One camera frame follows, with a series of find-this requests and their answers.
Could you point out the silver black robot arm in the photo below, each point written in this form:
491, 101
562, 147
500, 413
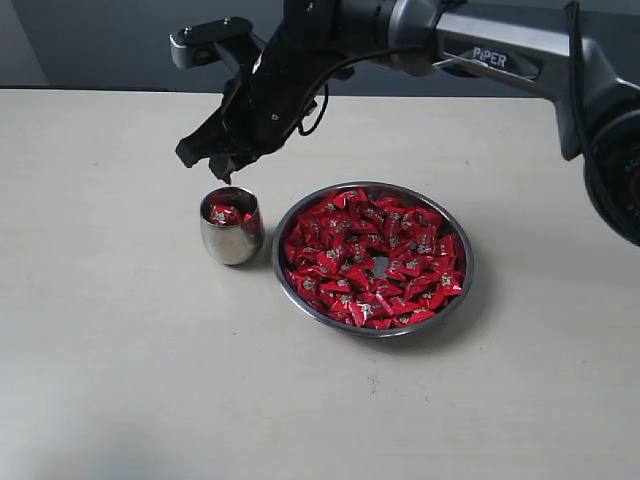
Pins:
582, 62

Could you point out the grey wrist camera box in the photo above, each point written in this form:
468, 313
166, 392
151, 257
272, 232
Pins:
229, 40

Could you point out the stainless steel cup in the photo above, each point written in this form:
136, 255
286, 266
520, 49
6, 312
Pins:
236, 245

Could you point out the red candy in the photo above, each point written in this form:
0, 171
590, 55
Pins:
343, 199
313, 231
227, 215
450, 284
365, 311

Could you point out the stainless steel plate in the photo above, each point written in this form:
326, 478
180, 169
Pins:
391, 249

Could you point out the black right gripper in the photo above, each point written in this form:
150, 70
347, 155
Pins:
264, 111

